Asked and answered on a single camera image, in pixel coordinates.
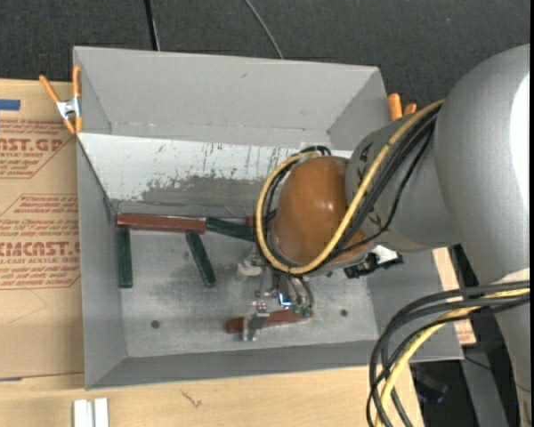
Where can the black cylinder on white bracket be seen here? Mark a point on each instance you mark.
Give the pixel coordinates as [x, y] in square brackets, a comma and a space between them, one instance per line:
[365, 267]

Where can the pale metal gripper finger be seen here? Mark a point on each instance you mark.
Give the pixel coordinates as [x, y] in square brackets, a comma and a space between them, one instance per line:
[249, 270]
[252, 325]

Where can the grey metal bin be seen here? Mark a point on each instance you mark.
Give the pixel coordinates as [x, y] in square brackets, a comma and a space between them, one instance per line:
[231, 100]

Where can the brown cardboard board red print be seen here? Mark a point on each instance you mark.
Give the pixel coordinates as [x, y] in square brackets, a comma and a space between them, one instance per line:
[31, 283]

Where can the dark green flat block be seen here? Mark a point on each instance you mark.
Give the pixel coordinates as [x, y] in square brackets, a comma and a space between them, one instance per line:
[229, 228]
[125, 258]
[201, 258]

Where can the red-brown flat block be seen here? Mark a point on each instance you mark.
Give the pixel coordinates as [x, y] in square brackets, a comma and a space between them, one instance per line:
[160, 223]
[276, 319]

